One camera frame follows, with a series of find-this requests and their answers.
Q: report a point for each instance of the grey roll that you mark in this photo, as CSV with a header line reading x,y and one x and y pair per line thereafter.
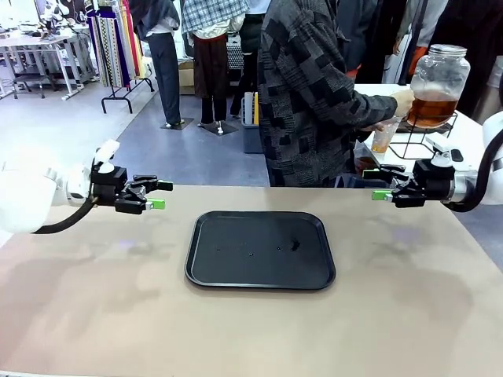
x,y
248,108

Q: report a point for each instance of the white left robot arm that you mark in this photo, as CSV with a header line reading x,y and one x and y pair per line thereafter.
x,y
23,200

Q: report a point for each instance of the glass tea dispenser jar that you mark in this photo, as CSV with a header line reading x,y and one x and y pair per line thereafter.
x,y
434,98

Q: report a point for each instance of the black plastic tray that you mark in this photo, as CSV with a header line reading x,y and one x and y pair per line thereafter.
x,y
236,267

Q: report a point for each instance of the white workbench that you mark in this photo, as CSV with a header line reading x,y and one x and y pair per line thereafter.
x,y
39,41

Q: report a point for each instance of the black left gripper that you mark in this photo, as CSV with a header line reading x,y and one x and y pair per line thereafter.
x,y
108,184

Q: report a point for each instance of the cardboard box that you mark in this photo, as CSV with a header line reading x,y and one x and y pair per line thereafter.
x,y
186,76

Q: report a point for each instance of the silver dispenser lid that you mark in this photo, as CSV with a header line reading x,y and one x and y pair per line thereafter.
x,y
448,49

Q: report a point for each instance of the bystander in grey and orange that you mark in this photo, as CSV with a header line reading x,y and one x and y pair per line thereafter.
x,y
420,31

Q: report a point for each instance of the bystander in dark blue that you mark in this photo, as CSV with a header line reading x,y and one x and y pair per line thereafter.
x,y
353,35

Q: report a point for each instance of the person's left hand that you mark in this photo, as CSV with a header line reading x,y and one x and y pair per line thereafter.
x,y
378,126

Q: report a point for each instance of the mannequin in plaid shirt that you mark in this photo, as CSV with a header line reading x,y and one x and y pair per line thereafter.
x,y
212,63

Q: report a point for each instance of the grey storage bin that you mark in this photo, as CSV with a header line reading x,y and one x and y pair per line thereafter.
x,y
251,139

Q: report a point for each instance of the black clothing rack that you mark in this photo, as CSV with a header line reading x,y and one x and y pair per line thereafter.
x,y
118,100

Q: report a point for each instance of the clear plastic cup with ice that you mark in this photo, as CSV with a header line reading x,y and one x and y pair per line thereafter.
x,y
381,143

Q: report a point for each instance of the person in patchwork jacket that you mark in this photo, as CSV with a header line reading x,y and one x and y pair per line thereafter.
x,y
302,98

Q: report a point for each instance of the colourful hanging fabrics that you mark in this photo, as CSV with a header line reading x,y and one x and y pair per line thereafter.
x,y
114,47

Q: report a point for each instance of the white side table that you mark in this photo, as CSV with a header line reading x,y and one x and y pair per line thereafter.
x,y
467,125

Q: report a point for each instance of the bystander in black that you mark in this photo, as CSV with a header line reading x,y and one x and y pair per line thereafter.
x,y
479,23

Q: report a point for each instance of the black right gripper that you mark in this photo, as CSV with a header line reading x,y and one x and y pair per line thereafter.
x,y
434,182

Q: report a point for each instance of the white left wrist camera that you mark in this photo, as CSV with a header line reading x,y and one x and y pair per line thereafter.
x,y
106,155

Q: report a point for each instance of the black square mannequin base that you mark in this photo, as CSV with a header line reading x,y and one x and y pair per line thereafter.
x,y
218,129
177,123

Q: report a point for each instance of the clear container of brown liquid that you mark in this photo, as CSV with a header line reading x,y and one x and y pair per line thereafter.
x,y
365,164

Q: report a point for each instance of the mannequin in dark trousers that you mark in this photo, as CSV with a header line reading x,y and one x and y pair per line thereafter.
x,y
165,70

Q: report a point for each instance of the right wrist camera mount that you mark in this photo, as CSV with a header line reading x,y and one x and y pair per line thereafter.
x,y
440,151

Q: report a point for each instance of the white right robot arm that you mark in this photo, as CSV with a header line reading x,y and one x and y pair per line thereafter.
x,y
493,129

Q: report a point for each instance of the person's right hand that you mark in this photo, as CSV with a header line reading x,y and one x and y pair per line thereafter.
x,y
404,102

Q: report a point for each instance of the person's right sleeved forearm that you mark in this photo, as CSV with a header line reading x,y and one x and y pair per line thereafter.
x,y
373,104

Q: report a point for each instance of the yellow roll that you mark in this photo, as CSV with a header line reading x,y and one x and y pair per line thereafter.
x,y
256,108

